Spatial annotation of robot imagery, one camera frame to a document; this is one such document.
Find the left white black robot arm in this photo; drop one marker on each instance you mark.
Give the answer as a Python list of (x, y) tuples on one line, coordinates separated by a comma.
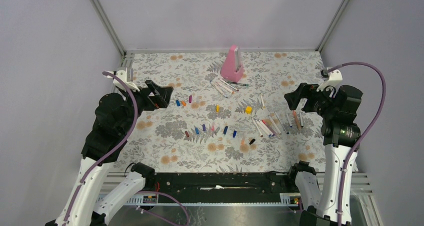
[(115, 119)]

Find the dark blue capped marker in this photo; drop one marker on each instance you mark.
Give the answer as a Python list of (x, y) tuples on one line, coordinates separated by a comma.
[(281, 122)]

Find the pink translucent marker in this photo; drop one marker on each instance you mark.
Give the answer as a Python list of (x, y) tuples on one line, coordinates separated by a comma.
[(269, 128)]

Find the red brown capped marker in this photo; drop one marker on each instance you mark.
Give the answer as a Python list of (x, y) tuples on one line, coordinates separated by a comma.
[(257, 127)]

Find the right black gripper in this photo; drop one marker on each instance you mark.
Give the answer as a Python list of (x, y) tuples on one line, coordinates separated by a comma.
[(308, 91)]

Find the orange brown marker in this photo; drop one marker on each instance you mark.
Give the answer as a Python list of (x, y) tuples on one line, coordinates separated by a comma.
[(297, 120)]

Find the floral table mat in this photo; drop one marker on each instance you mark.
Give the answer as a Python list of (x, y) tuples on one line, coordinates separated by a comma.
[(159, 139)]

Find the grey white marker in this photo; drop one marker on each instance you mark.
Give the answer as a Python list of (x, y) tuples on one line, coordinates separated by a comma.
[(274, 125)]

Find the magenta capped white marker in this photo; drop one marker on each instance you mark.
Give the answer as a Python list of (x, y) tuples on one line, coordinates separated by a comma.
[(229, 85)]

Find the pink metronome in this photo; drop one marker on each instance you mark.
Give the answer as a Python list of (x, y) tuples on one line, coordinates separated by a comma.
[(233, 69)]

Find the dark green marker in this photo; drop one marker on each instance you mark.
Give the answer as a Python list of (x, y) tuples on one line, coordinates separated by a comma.
[(239, 84)]

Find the yellow cube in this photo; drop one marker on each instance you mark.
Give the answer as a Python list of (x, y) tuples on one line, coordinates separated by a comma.
[(248, 110)]

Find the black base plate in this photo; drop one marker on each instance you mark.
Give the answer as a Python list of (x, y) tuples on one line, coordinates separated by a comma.
[(226, 188)]

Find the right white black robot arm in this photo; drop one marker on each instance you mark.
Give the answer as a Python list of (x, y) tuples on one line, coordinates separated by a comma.
[(337, 105)]

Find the purple capped white marker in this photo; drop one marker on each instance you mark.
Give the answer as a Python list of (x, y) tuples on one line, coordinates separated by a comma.
[(264, 125)]

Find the blue capped white marker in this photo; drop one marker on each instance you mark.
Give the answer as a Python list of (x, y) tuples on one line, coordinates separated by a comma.
[(218, 89)]

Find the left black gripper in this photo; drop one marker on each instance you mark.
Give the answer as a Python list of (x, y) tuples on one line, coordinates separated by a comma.
[(161, 97)]

